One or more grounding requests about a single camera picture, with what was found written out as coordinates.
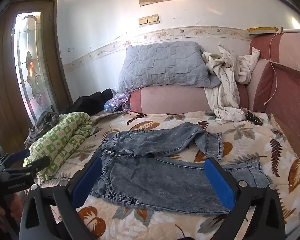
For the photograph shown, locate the yellow flat box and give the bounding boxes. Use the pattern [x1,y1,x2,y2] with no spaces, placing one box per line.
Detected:
[247,26,278,37]

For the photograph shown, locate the black sunglasses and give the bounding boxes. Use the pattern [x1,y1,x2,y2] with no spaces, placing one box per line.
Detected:
[245,110,264,126]

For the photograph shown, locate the camouflage cloth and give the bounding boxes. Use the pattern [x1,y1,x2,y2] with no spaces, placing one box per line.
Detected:
[25,111,60,147]

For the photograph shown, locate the leaf print blanket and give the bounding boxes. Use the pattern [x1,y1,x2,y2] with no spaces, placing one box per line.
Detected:
[22,110,300,240]

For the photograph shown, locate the grey-blue denim pants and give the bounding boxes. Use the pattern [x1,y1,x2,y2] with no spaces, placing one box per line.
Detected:
[89,122,274,215]

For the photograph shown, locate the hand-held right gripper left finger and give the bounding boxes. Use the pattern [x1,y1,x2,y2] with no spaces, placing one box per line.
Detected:
[19,157,103,240]

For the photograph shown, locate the thin orange cable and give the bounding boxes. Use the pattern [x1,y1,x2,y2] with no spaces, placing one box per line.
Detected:
[263,27,285,105]

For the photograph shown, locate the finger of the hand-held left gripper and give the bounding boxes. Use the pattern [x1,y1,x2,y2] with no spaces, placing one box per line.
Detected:
[0,149,31,168]
[2,156,51,176]

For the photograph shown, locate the white floral cloth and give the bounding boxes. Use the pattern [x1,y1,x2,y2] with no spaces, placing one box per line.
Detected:
[202,42,261,125]

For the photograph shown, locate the green patterned rolled quilt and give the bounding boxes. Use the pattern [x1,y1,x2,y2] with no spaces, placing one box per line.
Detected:
[24,112,93,180]

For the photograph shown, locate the black cloth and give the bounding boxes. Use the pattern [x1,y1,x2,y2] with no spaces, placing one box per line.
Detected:
[60,89,115,116]

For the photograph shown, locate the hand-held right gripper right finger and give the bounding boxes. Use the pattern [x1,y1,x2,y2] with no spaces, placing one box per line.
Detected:
[204,157,287,240]

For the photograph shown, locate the clear plastic bag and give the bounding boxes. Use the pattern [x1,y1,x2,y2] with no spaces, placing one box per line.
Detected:
[104,92,132,112]

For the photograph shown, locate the wooden stained glass door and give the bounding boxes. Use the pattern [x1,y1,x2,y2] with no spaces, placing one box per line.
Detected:
[0,0,73,155]

